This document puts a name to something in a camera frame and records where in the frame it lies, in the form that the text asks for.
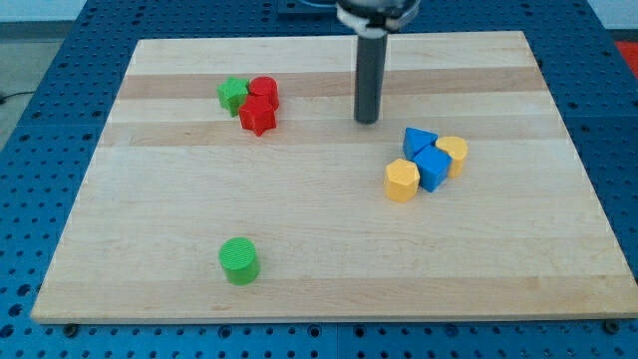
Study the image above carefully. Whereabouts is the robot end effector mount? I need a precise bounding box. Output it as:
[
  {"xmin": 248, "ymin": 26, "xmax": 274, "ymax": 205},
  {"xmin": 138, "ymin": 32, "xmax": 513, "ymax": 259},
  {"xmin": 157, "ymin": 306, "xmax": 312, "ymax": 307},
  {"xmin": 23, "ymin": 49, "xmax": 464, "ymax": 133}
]
[{"xmin": 336, "ymin": 0, "xmax": 421, "ymax": 37}]

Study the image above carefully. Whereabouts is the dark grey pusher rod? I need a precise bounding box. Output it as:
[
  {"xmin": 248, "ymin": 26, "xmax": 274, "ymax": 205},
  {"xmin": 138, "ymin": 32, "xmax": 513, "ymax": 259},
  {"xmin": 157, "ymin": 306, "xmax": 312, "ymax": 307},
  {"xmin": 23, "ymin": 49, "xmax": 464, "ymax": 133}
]
[{"xmin": 354, "ymin": 35, "xmax": 387, "ymax": 125}]

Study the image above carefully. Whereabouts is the red star block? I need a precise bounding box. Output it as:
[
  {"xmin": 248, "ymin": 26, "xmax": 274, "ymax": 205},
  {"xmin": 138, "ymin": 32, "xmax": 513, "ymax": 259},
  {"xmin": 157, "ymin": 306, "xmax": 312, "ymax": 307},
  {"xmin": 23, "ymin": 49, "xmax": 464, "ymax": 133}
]
[{"xmin": 238, "ymin": 95, "xmax": 276, "ymax": 137}]

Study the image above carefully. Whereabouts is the green star block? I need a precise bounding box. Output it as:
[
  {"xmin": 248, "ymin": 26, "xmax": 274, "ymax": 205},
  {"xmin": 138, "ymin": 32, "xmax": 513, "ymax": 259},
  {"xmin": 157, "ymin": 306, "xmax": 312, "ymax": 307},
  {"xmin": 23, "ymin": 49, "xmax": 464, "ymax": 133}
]
[{"xmin": 216, "ymin": 77, "xmax": 249, "ymax": 117}]

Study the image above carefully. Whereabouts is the blue triangle block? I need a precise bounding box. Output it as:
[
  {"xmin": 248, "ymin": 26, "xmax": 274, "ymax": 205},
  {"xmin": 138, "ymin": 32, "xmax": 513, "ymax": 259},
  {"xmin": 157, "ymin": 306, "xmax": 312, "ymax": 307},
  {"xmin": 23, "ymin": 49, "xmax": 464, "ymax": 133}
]
[{"xmin": 403, "ymin": 127, "xmax": 439, "ymax": 162}]

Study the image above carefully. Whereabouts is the red cylinder block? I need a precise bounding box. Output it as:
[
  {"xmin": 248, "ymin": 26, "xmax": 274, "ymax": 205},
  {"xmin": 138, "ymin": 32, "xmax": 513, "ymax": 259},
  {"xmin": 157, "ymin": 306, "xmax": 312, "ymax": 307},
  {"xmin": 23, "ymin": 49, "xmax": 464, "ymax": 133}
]
[{"xmin": 248, "ymin": 76, "xmax": 279, "ymax": 110}]

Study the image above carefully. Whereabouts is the yellow hexagon block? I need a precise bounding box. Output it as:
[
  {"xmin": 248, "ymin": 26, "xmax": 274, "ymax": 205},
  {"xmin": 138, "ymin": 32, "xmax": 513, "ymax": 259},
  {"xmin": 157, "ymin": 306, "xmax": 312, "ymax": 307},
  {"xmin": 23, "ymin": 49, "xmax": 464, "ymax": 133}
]
[{"xmin": 384, "ymin": 159, "xmax": 421, "ymax": 202}]

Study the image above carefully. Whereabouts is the yellow heart block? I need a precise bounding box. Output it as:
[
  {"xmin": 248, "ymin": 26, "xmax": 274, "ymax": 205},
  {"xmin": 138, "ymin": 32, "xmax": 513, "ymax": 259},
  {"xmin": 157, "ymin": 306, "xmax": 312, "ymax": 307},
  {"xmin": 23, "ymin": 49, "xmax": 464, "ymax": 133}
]
[{"xmin": 435, "ymin": 136, "xmax": 469, "ymax": 178}]

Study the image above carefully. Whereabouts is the blue cube block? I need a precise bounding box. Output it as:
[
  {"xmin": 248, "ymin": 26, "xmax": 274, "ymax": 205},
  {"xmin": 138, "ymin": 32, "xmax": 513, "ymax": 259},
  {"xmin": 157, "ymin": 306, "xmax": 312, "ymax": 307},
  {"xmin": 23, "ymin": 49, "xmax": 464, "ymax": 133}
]
[{"xmin": 414, "ymin": 146, "xmax": 452, "ymax": 192}]

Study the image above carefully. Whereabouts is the wooden board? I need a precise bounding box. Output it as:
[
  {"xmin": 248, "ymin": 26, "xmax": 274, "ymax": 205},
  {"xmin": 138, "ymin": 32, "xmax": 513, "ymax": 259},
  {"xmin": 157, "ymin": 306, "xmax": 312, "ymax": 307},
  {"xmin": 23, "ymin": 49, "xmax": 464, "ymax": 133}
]
[{"xmin": 31, "ymin": 31, "xmax": 637, "ymax": 324}]

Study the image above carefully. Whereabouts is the green cylinder block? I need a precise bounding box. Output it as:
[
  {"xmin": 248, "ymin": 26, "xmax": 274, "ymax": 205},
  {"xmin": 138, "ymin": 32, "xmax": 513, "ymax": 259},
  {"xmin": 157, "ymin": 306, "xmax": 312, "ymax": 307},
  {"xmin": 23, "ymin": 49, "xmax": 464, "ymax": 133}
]
[{"xmin": 218, "ymin": 237, "xmax": 260, "ymax": 285}]

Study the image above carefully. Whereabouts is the black cable on floor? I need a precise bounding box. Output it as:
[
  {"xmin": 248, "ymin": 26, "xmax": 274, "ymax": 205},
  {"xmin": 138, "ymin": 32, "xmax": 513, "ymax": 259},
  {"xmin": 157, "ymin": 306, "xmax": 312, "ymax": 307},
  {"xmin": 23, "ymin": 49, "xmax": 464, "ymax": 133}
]
[{"xmin": 0, "ymin": 90, "xmax": 35, "ymax": 106}]

